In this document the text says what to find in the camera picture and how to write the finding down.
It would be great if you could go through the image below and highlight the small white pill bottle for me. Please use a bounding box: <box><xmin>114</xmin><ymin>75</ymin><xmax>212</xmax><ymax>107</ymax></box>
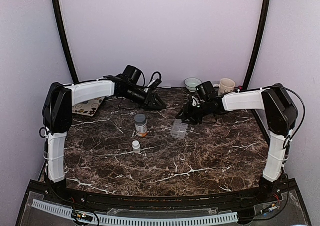
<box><xmin>132</xmin><ymin>140</ymin><xmax>141</xmax><ymax>153</ymax></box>

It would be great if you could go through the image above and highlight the orange pill bottle grey cap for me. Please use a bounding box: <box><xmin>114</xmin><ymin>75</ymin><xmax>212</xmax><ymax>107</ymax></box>
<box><xmin>134</xmin><ymin>114</ymin><xmax>148</xmax><ymax>137</ymax></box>

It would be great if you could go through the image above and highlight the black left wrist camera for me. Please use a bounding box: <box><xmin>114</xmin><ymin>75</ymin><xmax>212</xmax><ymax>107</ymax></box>
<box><xmin>122</xmin><ymin>65</ymin><xmax>142</xmax><ymax>84</ymax></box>

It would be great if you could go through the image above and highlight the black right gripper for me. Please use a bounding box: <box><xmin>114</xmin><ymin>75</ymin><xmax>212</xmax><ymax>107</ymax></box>
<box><xmin>176</xmin><ymin>100</ymin><xmax>212</xmax><ymax>125</ymax></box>

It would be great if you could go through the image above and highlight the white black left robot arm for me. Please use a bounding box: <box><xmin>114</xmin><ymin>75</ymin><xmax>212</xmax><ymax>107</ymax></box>
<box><xmin>40</xmin><ymin>76</ymin><xmax>167</xmax><ymax>183</ymax></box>

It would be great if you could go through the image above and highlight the black left corner post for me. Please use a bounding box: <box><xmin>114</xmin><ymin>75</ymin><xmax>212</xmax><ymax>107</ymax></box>
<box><xmin>52</xmin><ymin>0</ymin><xmax>79</xmax><ymax>83</ymax></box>

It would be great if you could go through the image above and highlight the cream floral ceramic mug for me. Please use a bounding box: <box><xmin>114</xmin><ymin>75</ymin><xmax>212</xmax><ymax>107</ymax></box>
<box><xmin>213</xmin><ymin>78</ymin><xmax>236</xmax><ymax>95</ymax></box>

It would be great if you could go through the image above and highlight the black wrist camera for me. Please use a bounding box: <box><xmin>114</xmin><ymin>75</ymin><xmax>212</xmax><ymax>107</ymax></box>
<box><xmin>122</xmin><ymin>65</ymin><xmax>142</xmax><ymax>84</ymax></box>
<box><xmin>196</xmin><ymin>81</ymin><xmax>216</xmax><ymax>101</ymax></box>

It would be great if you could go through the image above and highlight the clear plastic pill organizer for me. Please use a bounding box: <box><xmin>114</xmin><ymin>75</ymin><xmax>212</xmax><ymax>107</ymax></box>
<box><xmin>171</xmin><ymin>119</ymin><xmax>189</xmax><ymax>139</ymax></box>

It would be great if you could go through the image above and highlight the black right corner post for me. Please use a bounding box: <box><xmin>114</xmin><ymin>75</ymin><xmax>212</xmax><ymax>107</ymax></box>
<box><xmin>243</xmin><ymin>0</ymin><xmax>270</xmax><ymax>89</ymax></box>

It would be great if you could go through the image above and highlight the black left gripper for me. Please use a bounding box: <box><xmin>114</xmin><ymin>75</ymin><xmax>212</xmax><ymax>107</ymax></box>
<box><xmin>121</xmin><ymin>85</ymin><xmax>167</xmax><ymax>111</ymax></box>

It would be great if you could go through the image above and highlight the white slotted cable duct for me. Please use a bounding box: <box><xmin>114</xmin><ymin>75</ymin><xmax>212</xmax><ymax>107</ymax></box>
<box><xmin>31</xmin><ymin>199</ymin><xmax>239</xmax><ymax>225</ymax></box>

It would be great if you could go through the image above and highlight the floral patterned cloth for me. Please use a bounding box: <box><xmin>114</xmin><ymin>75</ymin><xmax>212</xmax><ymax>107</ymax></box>
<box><xmin>72</xmin><ymin>97</ymin><xmax>105</xmax><ymax>117</ymax></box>

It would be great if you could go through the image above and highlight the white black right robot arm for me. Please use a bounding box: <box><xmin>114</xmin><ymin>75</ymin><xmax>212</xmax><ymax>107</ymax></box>
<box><xmin>176</xmin><ymin>81</ymin><xmax>301</xmax><ymax>182</ymax></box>

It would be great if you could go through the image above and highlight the black corner post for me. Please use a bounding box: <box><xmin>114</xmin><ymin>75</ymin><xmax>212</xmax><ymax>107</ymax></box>
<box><xmin>52</xmin><ymin>0</ymin><xmax>79</xmax><ymax>83</ymax></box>
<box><xmin>243</xmin><ymin>0</ymin><xmax>270</xmax><ymax>89</ymax></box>

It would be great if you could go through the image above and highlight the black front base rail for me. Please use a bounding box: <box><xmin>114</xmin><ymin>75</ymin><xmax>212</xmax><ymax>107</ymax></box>
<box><xmin>24</xmin><ymin>179</ymin><xmax>298</xmax><ymax>211</ymax></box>

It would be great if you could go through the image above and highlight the teal striped ceramic bowl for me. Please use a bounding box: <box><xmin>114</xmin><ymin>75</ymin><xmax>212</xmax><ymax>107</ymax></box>
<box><xmin>184</xmin><ymin>77</ymin><xmax>203</xmax><ymax>92</ymax></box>

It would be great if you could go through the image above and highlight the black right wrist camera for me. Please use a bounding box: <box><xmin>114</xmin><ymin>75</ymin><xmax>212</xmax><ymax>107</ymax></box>
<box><xmin>196</xmin><ymin>81</ymin><xmax>216</xmax><ymax>101</ymax></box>

